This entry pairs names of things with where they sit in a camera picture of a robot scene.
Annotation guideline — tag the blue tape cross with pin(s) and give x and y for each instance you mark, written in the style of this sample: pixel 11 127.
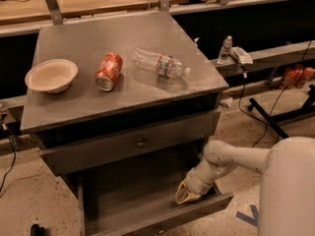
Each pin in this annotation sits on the blue tape cross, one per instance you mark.
pixel 252 219

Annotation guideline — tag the grey drawer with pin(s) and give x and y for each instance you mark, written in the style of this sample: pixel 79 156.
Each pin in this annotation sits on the grey drawer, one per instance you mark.
pixel 97 151
pixel 136 196

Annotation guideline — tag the black stand leg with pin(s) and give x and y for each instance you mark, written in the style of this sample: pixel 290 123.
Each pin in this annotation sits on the black stand leg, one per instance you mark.
pixel 269 119

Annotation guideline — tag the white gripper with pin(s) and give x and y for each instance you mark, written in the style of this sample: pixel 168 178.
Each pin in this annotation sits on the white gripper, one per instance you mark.
pixel 194 183

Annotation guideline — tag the small black floor object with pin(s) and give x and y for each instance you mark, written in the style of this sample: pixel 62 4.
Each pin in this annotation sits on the small black floor object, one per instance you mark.
pixel 36 230

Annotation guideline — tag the orange bottles under bench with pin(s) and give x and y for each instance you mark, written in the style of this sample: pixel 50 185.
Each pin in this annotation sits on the orange bottles under bench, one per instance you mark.
pixel 296 76

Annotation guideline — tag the white folded packet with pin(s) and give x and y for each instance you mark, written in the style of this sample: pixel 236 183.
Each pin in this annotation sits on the white folded packet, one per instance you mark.
pixel 241 55

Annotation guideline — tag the small upright water bottle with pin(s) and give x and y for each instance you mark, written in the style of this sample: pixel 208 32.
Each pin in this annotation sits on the small upright water bottle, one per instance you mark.
pixel 225 49

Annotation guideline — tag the white paper bowl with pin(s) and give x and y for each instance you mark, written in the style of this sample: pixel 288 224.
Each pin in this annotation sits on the white paper bowl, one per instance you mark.
pixel 52 76

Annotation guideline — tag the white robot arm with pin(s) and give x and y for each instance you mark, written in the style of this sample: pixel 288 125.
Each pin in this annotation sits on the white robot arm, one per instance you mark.
pixel 287 189

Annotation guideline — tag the orange soda can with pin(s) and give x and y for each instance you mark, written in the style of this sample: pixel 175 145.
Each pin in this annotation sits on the orange soda can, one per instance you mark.
pixel 109 71

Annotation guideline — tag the grey drawer cabinet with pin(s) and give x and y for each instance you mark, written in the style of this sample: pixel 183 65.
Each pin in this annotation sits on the grey drawer cabinet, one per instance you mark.
pixel 141 85

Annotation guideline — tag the clear plastic water bottle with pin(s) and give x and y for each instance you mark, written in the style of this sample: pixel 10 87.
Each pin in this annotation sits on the clear plastic water bottle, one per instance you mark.
pixel 162 64

